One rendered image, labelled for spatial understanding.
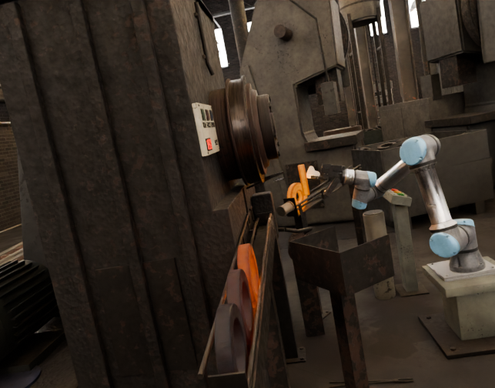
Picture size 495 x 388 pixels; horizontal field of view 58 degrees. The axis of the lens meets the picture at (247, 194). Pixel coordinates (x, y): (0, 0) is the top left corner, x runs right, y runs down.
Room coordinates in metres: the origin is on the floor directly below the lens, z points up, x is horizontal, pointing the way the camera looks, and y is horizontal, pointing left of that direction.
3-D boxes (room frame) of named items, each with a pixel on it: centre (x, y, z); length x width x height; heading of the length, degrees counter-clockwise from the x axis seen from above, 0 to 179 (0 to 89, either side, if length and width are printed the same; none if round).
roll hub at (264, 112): (1.95, -0.15, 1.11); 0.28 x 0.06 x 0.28; 173
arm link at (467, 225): (1.95, -0.92, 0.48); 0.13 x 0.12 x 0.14; 131
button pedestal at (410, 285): (2.55, -0.87, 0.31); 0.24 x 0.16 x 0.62; 173
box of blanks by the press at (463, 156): (4.23, -1.64, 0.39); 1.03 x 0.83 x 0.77; 98
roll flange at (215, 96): (1.97, 0.03, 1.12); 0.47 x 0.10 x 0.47; 173
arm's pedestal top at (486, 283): (1.95, -0.93, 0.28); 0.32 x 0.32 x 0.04; 84
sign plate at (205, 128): (1.64, 0.10, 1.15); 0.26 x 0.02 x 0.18; 173
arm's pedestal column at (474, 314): (1.95, -0.93, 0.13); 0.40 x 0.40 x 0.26; 84
